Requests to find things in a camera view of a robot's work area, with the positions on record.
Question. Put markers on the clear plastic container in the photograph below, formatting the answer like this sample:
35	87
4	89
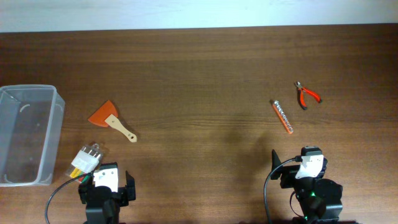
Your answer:
31	122

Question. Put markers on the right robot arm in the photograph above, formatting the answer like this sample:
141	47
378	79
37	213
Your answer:
319	198

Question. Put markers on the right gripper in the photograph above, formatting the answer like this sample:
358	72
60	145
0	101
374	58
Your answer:
288	175

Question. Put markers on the orange scraper wooden handle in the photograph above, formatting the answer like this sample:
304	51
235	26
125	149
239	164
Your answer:
107	116

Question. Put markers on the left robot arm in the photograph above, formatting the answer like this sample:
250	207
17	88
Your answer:
98	212

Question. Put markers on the orange socket rail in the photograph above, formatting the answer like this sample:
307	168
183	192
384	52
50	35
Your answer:
282	116

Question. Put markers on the red black pliers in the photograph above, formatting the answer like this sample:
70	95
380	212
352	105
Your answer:
301	90

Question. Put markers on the clear case coloured screwdriver bits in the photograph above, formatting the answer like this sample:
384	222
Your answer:
86	160

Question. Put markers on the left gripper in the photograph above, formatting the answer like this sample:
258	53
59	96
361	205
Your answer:
122	193

